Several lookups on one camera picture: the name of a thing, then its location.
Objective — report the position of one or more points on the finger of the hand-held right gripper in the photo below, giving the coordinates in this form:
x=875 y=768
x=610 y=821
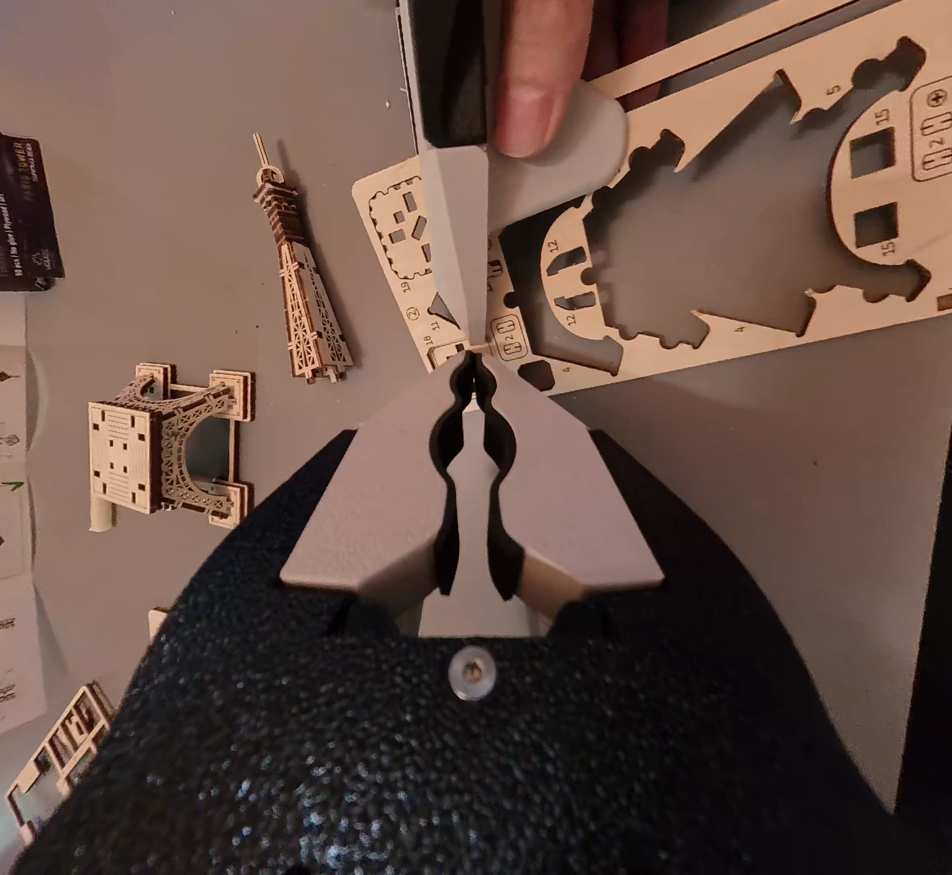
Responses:
x=461 y=235

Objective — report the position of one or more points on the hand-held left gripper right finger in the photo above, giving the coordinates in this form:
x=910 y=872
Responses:
x=587 y=510

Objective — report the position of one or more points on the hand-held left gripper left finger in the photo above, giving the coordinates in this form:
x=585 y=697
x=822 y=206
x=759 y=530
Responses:
x=364 y=510

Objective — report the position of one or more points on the wooden tower model spire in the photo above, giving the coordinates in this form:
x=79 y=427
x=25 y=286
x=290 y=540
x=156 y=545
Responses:
x=305 y=280

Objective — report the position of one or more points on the wooden sheet with arch cutouts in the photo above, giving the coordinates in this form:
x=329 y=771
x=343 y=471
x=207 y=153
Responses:
x=825 y=97

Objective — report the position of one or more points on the wooden lattice parts sheet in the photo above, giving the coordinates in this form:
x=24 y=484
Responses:
x=21 y=812

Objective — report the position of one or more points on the grey desk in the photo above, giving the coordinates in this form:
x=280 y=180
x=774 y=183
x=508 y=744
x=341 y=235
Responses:
x=149 y=34

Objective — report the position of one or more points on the person's right hand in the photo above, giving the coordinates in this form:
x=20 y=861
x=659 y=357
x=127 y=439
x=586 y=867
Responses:
x=543 y=34

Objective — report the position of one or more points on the wooden tower model base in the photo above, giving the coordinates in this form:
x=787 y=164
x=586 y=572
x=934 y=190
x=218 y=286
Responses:
x=126 y=436

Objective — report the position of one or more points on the small white wax cylinder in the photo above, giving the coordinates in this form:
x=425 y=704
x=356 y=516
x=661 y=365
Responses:
x=102 y=519

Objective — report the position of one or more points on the folded assembly leaflet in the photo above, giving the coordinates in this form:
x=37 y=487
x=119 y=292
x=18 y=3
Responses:
x=15 y=592

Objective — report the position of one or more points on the purple tower model box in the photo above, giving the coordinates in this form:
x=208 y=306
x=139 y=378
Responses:
x=30 y=220

